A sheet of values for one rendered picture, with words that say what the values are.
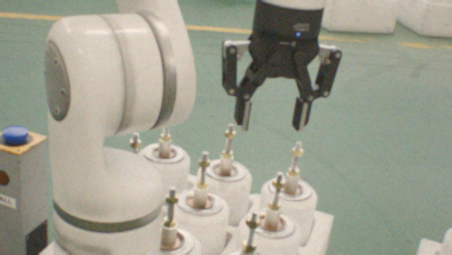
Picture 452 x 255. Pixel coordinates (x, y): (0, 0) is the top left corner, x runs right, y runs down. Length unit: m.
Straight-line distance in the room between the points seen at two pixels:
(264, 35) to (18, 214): 0.52
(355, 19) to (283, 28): 2.57
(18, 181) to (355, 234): 0.78
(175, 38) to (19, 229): 0.62
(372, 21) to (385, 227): 1.93
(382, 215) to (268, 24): 0.94
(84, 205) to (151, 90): 0.10
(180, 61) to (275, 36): 0.23
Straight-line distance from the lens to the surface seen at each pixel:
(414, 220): 1.51
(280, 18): 0.62
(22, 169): 0.93
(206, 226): 0.89
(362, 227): 1.42
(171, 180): 1.03
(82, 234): 0.47
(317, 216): 1.08
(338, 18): 3.14
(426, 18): 3.40
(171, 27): 0.44
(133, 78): 0.41
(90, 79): 0.40
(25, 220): 0.99
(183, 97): 0.43
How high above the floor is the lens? 0.74
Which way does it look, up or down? 25 degrees down
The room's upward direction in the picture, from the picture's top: 7 degrees clockwise
